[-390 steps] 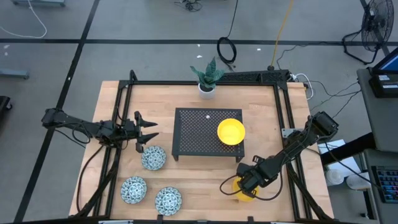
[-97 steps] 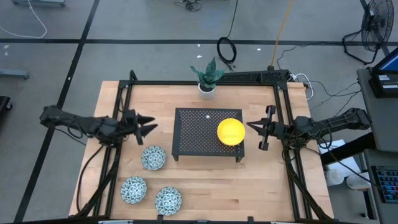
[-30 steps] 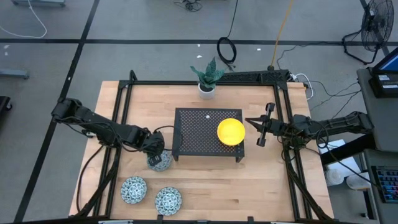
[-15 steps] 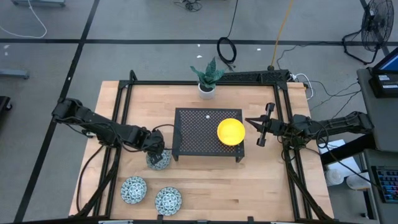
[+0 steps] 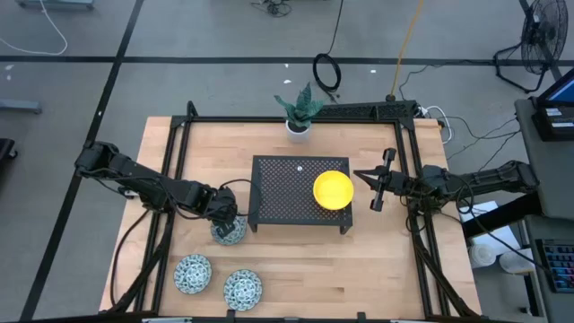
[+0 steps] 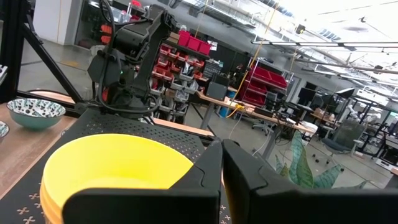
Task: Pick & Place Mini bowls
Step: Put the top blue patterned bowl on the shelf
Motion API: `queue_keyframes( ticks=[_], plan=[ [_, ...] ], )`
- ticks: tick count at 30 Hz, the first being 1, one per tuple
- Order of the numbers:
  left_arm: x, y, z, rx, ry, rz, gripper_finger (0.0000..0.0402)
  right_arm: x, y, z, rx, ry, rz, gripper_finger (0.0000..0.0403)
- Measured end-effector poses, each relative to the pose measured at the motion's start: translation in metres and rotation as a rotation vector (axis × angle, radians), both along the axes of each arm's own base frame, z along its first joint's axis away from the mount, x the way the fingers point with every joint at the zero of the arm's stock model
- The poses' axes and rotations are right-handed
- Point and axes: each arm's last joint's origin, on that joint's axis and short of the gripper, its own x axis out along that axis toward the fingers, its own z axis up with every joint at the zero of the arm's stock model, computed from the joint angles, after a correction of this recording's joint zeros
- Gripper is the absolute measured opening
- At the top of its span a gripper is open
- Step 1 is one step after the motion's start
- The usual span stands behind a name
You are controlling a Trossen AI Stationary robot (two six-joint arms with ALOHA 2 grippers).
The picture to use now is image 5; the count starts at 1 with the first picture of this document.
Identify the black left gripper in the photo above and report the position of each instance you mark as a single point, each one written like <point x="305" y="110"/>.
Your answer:
<point x="226" y="204"/>

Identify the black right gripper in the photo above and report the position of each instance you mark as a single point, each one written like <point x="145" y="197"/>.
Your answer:
<point x="403" y="184"/>

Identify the teal patterned mini bowl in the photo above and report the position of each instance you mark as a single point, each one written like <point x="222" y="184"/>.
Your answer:
<point x="193" y="273"/>
<point x="240" y="234"/>
<point x="242" y="290"/>

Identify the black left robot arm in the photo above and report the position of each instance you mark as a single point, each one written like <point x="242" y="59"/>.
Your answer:
<point x="134" y="172"/>

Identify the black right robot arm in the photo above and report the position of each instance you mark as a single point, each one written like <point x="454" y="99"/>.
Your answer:
<point x="493" y="177"/>

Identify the black perforated metal shelf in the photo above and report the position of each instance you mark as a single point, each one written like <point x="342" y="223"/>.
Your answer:
<point x="282" y="193"/>

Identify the black perforated beam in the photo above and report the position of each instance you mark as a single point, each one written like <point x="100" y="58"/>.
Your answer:
<point x="359" y="110"/>

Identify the white plant pot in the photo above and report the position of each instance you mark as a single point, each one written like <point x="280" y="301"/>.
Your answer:
<point x="298" y="134"/>

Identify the green snake plant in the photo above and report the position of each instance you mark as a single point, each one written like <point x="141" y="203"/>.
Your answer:
<point x="300" y="110"/>

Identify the white round cup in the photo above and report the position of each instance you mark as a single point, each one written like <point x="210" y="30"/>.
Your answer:
<point x="515" y="261"/>
<point x="482" y="255"/>

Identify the white paper sheet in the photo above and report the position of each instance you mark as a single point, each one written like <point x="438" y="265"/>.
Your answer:
<point x="504" y="240"/>

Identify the grey desk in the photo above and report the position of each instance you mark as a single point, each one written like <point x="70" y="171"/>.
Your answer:
<point x="551" y="179"/>

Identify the black electronic device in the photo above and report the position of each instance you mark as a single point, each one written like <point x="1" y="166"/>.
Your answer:
<point x="553" y="123"/>

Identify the keyboard with coloured keys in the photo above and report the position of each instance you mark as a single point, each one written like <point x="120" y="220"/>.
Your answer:
<point x="558" y="264"/>

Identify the laptop with blue screen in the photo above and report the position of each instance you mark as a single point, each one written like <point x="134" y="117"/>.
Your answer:
<point x="562" y="92"/>

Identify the black floor fan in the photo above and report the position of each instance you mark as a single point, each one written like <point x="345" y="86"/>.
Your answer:
<point x="545" y="36"/>

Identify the black chair base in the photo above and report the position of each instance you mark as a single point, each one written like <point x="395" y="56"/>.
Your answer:
<point x="5" y="148"/>

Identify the grey stand foot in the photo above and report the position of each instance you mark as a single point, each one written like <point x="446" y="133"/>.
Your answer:
<point x="20" y="106"/>

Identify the black aluminium table frame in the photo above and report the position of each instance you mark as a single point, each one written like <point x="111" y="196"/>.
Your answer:
<point x="233" y="119"/>

